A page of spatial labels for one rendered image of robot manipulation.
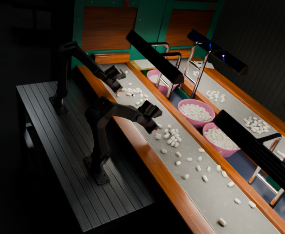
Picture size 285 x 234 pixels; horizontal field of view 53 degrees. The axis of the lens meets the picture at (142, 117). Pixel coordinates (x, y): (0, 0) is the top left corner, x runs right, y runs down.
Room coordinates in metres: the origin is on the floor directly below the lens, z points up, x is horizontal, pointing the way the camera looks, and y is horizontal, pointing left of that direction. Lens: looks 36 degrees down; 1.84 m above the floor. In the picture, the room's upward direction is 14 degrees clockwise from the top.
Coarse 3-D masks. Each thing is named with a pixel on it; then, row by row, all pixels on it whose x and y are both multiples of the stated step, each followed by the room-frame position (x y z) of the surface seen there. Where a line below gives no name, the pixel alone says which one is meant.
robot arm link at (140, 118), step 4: (144, 104) 1.24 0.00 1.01; (148, 104) 1.24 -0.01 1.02; (152, 104) 1.25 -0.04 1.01; (140, 108) 1.23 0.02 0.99; (144, 108) 1.23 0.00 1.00; (148, 108) 1.23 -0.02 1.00; (152, 108) 1.25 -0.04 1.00; (144, 112) 1.21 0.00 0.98; (148, 112) 1.23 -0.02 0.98; (140, 116) 1.16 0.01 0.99; (136, 120) 1.15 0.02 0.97; (140, 120) 1.17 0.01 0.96
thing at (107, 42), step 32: (64, 0) 2.05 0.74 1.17; (96, 0) 1.97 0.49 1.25; (128, 0) 2.12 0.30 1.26; (160, 0) 2.31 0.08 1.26; (192, 0) 2.50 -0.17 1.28; (224, 0) 2.71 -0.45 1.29; (64, 32) 2.03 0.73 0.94; (96, 32) 2.00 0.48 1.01; (128, 32) 2.17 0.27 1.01; (160, 32) 2.34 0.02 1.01
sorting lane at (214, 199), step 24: (120, 96) 1.67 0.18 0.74; (168, 120) 1.53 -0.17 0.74; (168, 144) 1.30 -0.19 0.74; (192, 144) 1.35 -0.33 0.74; (168, 168) 1.10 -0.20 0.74; (192, 168) 1.15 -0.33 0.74; (216, 168) 1.20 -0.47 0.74; (192, 192) 0.98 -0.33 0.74; (216, 192) 1.02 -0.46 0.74; (240, 192) 1.06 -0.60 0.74; (216, 216) 0.87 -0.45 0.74; (240, 216) 0.91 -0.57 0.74; (264, 216) 0.94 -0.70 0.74
